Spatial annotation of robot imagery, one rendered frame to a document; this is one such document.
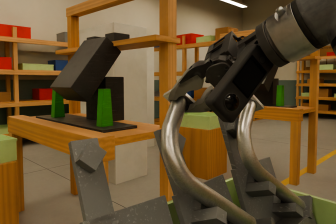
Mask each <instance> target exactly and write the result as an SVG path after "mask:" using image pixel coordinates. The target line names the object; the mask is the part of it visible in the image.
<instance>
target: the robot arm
mask: <svg viewBox="0 0 336 224"><path fill-rule="evenodd" d="M275 11H276V12H275V13H274V14H272V15H271V16H269V17H268V18H267V19H266V20H265V21H263V22H262V23H261V24H259V25H257V26H256V28H255V31H254V32H253V33H251V34H249V35H248V36H246V37H244V36H240V37H237V36H236V35H235V34H234V33H233V31H231V32H229V33H228V34H226V35H225V36H223V37H222V38H221V39H219V40H218V41H216V42H215V43H213V44H212V45H210V46H209V47H208V51H207V54H206V56H205V59H204V60H199V61H197V62H195V63H194V64H193V65H191V66H190V68H188V69H187V70H186V71H185V72H184V73H183V75H182V77H181V78H180V79H179V80H178V82H177V83H176V84H175V85H174V87H173V88H172V89H171V91H170V94H169V97H168V99H169V100H170V101H177V99H178V98H179V97H180V96H185V95H186V93H187V92H189V91H197V90H199V89H201V88H202V87H203V83H204V78H205V77H206V79H205V82H206V83H210V84H211V86H209V87H208V88H207V89H206V90H205V91H204V93H203V94H202V96H201V98H200V99H197V100H196V102H195V103H192V104H188V105H187V106H186V109H185V113H203V112H208V111H209V112H214V113H215V114H216V115H217V116H218V117H219V118H220V119H221V120H222V121H223V122H226V123H233V122H234V121H235V120H236V119H237V117H238V116H239V114H240V113H241V112H242V110H243V109H244V107H245V106H246V105H247V103H248V102H249V100H250V99H251V98H252V96H253V95H254V93H255V92H256V91H257V89H258V88H259V86H260V85H261V83H262V82H263V81H264V79H265V78H266V76H267V75H268V74H269V72H270V71H271V69H272V68H273V67H274V65H275V66H277V67H279V68H280V67H283V66H285V65H286V64H288V63H290V62H292V63H294V62H296V61H298V60H300V59H302V58H304V57H306V56H308V55H310V54H312V53H314V52H315V51H317V50H319V49H321V48H322V47H325V46H327V45H329V44H330V45H331V47H332V49H333V52H334V54H335V56H336V0H293V1H292V2H291V3H289V4H288V5H286V6H285V7H282V6H279V7H278V8H277V9H276V10H275ZM243 37H244V38H243ZM242 38H243V39H242ZM236 41H237V42H236ZM213 87H214V88H213Z"/></svg>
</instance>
